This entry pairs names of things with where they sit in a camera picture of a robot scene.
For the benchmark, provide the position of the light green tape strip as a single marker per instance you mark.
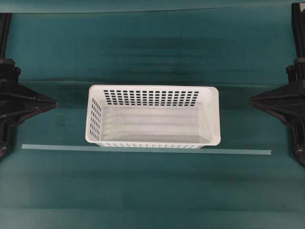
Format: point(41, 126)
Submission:
point(147, 150)

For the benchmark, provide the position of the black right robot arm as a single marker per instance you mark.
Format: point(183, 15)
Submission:
point(287, 103)

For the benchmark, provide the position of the black left frame post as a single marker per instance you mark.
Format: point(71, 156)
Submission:
point(4, 31)

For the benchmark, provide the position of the black right frame post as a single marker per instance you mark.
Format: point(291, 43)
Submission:
point(298, 25)

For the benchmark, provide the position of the black frame post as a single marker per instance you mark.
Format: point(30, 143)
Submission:
point(298, 25)
point(4, 31)

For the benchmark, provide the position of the white perforated plastic basket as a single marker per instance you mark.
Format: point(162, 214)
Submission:
point(153, 116)

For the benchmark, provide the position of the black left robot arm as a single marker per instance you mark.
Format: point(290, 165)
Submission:
point(18, 103)

